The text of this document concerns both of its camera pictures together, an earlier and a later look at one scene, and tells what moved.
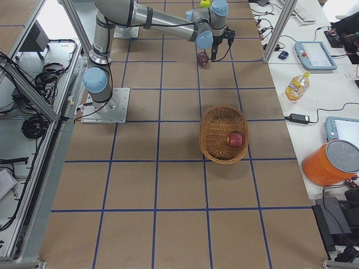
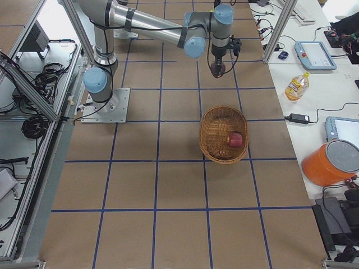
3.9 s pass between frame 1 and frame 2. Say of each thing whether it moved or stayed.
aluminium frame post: stayed
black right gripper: moved
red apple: stayed
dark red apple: moved
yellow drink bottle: stayed
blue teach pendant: stayed
